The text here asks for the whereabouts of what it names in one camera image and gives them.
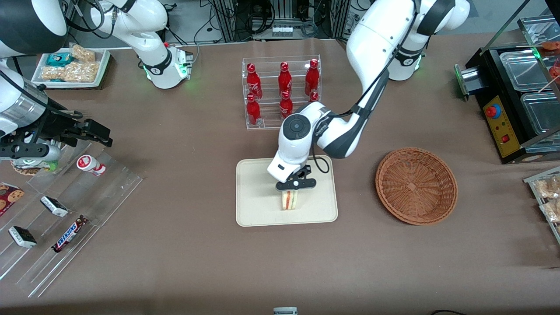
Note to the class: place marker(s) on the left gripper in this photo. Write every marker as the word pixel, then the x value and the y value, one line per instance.
pixel 307 168

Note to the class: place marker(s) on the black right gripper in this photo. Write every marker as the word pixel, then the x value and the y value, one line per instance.
pixel 56 125

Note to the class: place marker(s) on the triangle sandwich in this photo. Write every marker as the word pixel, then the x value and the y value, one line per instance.
pixel 289 200

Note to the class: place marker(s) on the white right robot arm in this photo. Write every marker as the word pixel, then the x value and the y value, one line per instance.
pixel 148 26

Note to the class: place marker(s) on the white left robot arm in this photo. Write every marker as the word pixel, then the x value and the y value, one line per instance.
pixel 376 39

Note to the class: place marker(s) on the cream rectangular plastic tray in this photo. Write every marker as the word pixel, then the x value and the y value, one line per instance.
pixel 258 197

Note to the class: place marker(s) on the white snack tray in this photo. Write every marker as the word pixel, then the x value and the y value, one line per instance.
pixel 103 70

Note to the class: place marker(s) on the round brown wicker basket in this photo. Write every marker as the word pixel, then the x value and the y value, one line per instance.
pixel 415 188

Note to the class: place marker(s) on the tray of snacks right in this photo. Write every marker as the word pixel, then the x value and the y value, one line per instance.
pixel 531 181

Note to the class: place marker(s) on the white red yogurt bottle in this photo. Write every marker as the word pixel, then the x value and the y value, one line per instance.
pixel 89 165

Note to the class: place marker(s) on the clear acrylic stepped display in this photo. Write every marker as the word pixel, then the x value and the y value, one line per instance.
pixel 109 188

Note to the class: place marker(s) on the large nut brittle bag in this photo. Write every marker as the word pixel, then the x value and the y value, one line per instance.
pixel 72 72

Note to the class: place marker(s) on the round packaged snack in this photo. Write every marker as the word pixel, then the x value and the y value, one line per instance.
pixel 35 166

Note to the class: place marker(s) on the red cola bottle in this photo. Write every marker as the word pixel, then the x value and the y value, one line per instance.
pixel 312 78
pixel 285 81
pixel 253 85
pixel 286 107
pixel 253 111
pixel 314 97

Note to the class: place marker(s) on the small nut brittle bag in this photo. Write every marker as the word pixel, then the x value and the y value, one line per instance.
pixel 83 53

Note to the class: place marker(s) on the blue snack packet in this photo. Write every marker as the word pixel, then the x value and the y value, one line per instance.
pixel 58 59

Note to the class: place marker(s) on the black white snack bar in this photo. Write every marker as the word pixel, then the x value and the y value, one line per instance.
pixel 54 206
pixel 22 236

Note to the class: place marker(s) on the clear acrylic bottle rack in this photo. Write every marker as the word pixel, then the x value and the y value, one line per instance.
pixel 271 87

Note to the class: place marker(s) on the brown Snickers bar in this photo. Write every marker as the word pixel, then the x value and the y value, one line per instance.
pixel 69 234

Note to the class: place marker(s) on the chocolate chip cookie pack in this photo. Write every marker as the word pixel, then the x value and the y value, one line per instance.
pixel 8 199

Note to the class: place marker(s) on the small grey device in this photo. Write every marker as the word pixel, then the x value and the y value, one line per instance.
pixel 285 311

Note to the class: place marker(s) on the white power strip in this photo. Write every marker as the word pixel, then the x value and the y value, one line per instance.
pixel 282 31

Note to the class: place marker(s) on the black food warmer yellow panel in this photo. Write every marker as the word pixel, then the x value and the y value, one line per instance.
pixel 494 87

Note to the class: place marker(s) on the bagged pastry snack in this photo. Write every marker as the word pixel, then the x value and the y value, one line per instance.
pixel 547 187
pixel 551 211

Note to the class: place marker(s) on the clear food pan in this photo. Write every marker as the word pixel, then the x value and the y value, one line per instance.
pixel 523 70
pixel 542 113

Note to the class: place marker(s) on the red food piece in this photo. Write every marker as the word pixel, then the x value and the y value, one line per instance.
pixel 551 45

